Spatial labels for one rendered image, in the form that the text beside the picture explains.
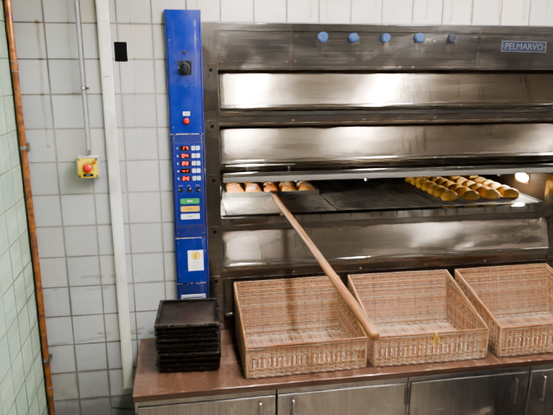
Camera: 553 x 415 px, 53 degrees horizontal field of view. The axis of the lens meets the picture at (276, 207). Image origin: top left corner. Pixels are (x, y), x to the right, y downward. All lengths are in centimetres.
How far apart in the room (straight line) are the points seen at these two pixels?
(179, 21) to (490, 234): 194
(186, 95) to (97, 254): 88
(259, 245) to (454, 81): 128
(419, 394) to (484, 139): 132
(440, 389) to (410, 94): 141
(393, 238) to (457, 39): 104
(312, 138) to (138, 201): 89
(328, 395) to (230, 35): 169
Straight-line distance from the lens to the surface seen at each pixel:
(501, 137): 316
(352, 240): 295
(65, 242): 286
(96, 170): 267
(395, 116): 289
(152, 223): 278
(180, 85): 265
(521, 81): 320
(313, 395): 260
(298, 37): 275
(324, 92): 276
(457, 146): 303
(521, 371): 296
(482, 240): 323
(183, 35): 265
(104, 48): 268
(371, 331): 159
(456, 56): 302
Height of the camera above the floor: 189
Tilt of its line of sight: 14 degrees down
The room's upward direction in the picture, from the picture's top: straight up
